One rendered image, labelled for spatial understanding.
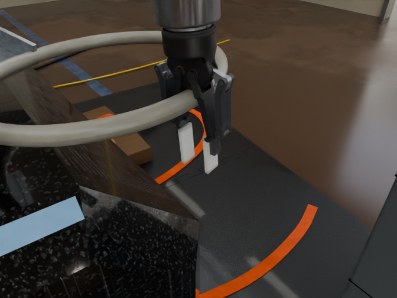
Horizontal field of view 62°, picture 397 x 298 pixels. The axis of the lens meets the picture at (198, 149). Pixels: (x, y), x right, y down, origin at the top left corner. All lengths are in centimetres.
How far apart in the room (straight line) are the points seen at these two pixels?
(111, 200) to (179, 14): 32
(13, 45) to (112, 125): 49
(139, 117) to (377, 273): 66
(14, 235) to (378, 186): 171
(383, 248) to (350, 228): 80
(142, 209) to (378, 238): 51
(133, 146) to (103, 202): 128
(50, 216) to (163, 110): 23
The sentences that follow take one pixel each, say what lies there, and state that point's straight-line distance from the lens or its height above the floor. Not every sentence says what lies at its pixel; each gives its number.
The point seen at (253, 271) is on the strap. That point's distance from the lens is 138.
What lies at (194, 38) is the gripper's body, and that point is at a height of 102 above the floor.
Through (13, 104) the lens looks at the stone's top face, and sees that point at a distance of 84.
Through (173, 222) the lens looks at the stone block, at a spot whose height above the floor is 63.
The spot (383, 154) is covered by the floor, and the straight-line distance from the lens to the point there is 221.
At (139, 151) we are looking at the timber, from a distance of 180.
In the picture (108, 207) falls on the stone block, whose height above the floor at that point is 75.
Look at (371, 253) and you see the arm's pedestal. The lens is 87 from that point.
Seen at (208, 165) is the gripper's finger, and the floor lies 81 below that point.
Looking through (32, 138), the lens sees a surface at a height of 91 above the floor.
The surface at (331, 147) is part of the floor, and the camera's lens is 213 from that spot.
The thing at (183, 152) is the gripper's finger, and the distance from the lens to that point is 57.
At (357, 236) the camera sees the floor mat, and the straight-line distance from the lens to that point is 162.
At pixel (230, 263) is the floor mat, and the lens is 140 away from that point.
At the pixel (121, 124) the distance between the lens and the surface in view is 45.
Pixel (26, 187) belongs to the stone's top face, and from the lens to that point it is 58.
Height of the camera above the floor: 115
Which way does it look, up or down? 36 degrees down
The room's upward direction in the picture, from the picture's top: straight up
